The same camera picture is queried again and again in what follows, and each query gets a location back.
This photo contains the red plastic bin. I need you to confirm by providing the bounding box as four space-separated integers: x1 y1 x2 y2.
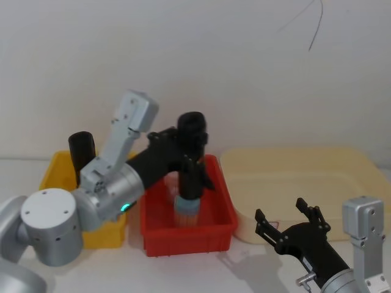
139 154 239 258

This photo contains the cream plastic tray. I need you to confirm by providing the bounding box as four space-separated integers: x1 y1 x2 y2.
219 146 391 245

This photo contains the jar with blue lid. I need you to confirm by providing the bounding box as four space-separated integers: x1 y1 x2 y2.
173 195 202 227

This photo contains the yellow plastic bin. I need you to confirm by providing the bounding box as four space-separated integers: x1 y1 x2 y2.
38 150 138 250

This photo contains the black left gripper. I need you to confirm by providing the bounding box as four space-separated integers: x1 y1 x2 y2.
125 127 216 193

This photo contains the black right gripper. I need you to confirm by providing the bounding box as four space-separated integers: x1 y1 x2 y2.
254 197 352 284

